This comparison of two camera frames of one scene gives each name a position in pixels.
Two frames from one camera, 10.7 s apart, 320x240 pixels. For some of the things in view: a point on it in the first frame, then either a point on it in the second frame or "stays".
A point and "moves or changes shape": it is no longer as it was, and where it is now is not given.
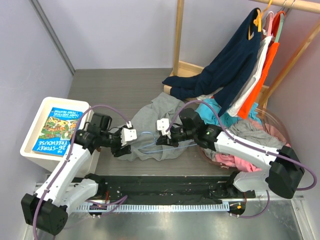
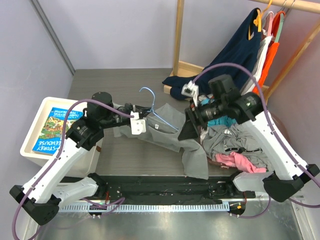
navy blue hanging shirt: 228,68 stays
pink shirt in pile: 230,159 stays
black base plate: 170,188 stays
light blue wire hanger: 163,150 to 152,110
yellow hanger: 257,22 stays
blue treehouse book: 58,131 stays
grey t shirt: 162,106 moves or changes shape
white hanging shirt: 238,105 stays
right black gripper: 165,140 to 195,113
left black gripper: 118,151 to 142,111
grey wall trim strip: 51,31 stays
